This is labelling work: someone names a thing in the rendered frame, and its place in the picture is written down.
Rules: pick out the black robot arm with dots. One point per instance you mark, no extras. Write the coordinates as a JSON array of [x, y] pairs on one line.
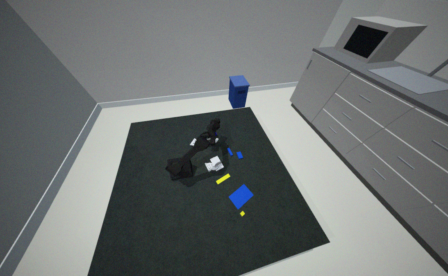
[[200, 144]]

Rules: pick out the blue flat plate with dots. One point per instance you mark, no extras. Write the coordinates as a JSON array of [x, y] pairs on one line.
[[240, 196]]

